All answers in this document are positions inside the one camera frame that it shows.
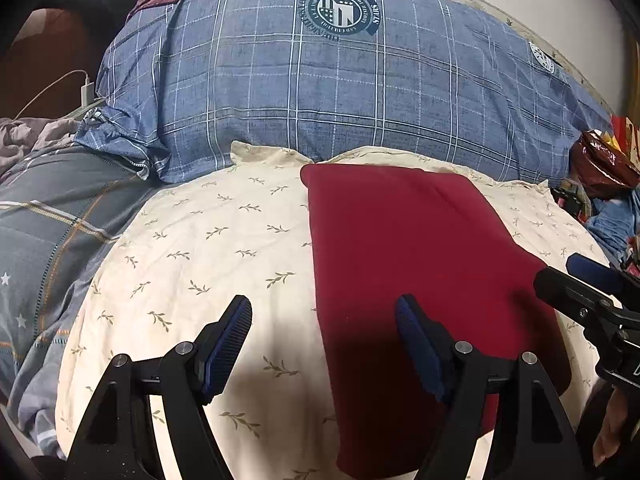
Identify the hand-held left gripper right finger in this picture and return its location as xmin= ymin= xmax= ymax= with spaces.
xmin=395 ymin=295 xmax=587 ymax=480

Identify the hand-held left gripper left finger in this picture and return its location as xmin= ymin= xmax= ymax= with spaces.
xmin=64 ymin=295 xmax=253 ymax=480

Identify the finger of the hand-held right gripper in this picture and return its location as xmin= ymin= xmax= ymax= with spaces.
xmin=566 ymin=253 xmax=632 ymax=295
xmin=533 ymin=266 xmax=621 ymax=325

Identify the dark red garment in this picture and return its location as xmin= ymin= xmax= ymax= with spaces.
xmin=300 ymin=162 xmax=574 ymax=476

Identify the person's right hand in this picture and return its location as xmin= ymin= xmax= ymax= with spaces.
xmin=591 ymin=391 xmax=635 ymax=468

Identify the light blue cloth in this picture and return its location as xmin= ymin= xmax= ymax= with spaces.
xmin=584 ymin=189 xmax=640 ymax=262

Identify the shiny red snack bag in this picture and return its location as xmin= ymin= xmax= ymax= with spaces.
xmin=570 ymin=129 xmax=640 ymax=201

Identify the cream leaf-print pillow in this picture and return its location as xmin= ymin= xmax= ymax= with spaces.
xmin=55 ymin=141 xmax=615 ymax=480

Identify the grey plaid bed sheet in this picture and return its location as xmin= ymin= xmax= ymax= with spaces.
xmin=0 ymin=146 xmax=162 ymax=450

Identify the blue plaid pillow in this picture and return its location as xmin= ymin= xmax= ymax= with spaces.
xmin=75 ymin=0 xmax=615 ymax=187

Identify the crumpled grey cloth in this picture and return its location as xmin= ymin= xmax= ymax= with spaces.
xmin=0 ymin=116 xmax=85 ymax=177

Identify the dark brown headboard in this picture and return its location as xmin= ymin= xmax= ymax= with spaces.
xmin=0 ymin=7 xmax=108 ymax=120

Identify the black cloth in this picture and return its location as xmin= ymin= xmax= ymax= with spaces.
xmin=46 ymin=0 xmax=140 ymax=41

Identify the white charger cable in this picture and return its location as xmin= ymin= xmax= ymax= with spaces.
xmin=14 ymin=70 xmax=91 ymax=122

